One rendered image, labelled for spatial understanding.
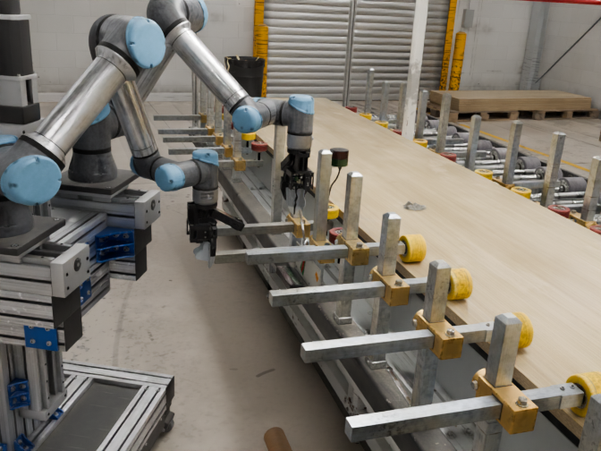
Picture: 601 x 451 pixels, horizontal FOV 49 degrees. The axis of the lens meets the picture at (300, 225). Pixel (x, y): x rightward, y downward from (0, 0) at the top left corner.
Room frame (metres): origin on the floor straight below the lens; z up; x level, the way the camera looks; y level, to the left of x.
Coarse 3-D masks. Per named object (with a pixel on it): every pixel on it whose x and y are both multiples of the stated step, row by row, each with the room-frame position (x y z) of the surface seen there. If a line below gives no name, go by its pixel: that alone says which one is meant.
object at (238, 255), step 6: (294, 246) 1.95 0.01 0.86; (300, 246) 1.95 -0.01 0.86; (306, 246) 1.96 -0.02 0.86; (312, 246) 1.96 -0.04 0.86; (216, 252) 1.86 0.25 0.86; (222, 252) 1.86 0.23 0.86; (228, 252) 1.87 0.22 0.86; (234, 252) 1.87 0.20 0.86; (240, 252) 1.87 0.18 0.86; (216, 258) 1.84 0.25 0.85; (222, 258) 1.85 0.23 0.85; (228, 258) 1.86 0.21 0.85; (234, 258) 1.86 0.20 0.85; (240, 258) 1.87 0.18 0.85
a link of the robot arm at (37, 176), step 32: (96, 32) 1.67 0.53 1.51; (128, 32) 1.59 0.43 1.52; (160, 32) 1.65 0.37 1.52; (96, 64) 1.57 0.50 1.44; (128, 64) 1.58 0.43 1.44; (64, 96) 1.52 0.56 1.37; (96, 96) 1.53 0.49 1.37; (64, 128) 1.47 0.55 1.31; (0, 160) 1.40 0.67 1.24; (32, 160) 1.37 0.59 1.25; (64, 160) 1.46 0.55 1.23; (0, 192) 1.40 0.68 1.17; (32, 192) 1.38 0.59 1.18
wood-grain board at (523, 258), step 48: (336, 144) 3.28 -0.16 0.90; (384, 144) 3.35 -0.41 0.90; (336, 192) 2.44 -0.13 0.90; (384, 192) 2.47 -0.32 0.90; (432, 192) 2.51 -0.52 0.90; (480, 192) 2.55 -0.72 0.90; (432, 240) 1.97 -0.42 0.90; (480, 240) 2.00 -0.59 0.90; (528, 240) 2.03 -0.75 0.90; (576, 240) 2.05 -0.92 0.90; (480, 288) 1.62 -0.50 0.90; (528, 288) 1.64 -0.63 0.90; (576, 288) 1.66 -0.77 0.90; (576, 336) 1.38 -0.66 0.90; (528, 384) 1.18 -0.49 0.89; (576, 432) 1.04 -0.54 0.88
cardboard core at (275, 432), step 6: (270, 432) 2.04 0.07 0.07; (276, 432) 2.04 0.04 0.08; (282, 432) 2.05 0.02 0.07; (264, 438) 2.05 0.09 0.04; (270, 438) 2.01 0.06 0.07; (276, 438) 2.00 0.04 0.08; (282, 438) 2.00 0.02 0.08; (270, 444) 1.99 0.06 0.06; (276, 444) 1.98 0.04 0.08; (282, 444) 1.97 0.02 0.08; (288, 444) 1.99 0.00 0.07; (270, 450) 1.97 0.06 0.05; (276, 450) 1.95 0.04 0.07; (282, 450) 1.94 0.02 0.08; (288, 450) 1.94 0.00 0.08
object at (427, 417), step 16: (560, 384) 1.08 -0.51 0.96; (464, 400) 1.01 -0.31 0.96; (480, 400) 1.01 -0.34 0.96; (496, 400) 1.01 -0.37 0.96; (544, 400) 1.03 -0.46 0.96; (560, 400) 1.04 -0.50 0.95; (576, 400) 1.05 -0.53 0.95; (352, 416) 0.94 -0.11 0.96; (368, 416) 0.94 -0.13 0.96; (384, 416) 0.94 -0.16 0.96; (400, 416) 0.95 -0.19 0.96; (416, 416) 0.95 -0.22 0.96; (432, 416) 0.96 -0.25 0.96; (448, 416) 0.97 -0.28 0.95; (464, 416) 0.98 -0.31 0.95; (480, 416) 0.99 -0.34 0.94; (496, 416) 1.00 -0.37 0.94; (352, 432) 0.91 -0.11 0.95; (368, 432) 0.92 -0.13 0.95; (384, 432) 0.93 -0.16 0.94; (400, 432) 0.94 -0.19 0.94
